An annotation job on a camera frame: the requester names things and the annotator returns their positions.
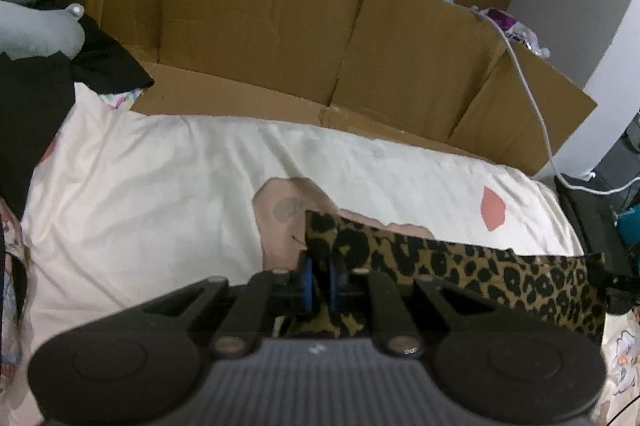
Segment large flat cardboard sheet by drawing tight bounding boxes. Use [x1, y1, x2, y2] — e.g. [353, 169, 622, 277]
[30, 0, 598, 179]

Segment leopard print garment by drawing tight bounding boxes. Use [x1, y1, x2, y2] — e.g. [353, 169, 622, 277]
[272, 210, 608, 337]

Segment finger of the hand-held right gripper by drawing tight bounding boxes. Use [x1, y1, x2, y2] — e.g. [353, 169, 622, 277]
[597, 256, 640, 314]

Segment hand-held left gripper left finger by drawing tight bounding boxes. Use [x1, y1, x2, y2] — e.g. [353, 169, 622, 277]
[140, 256, 316, 353]

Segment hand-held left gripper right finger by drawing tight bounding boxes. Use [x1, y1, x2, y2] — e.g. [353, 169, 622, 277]
[327, 257, 501, 353]

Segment grey neck pillow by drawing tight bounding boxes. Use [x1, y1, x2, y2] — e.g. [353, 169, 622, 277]
[0, 0, 86, 59]

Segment cream bear print bed sheet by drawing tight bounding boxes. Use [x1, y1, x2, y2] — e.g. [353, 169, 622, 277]
[20, 83, 586, 337]

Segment black folded garment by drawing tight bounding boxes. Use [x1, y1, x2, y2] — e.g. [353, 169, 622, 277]
[552, 173, 633, 277]

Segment teal printed garment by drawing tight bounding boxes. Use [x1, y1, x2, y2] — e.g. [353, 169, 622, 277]
[617, 203, 640, 251]

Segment white cable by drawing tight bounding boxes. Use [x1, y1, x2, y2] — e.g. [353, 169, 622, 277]
[470, 6, 640, 195]

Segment cartoon print bed sheet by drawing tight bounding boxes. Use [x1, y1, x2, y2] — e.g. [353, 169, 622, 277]
[0, 86, 640, 412]

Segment purple white detergent bag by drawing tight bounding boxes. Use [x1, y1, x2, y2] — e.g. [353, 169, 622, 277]
[482, 7, 551, 56]

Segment grey suitcase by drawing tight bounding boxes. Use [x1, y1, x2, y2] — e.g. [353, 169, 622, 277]
[597, 126, 640, 207]

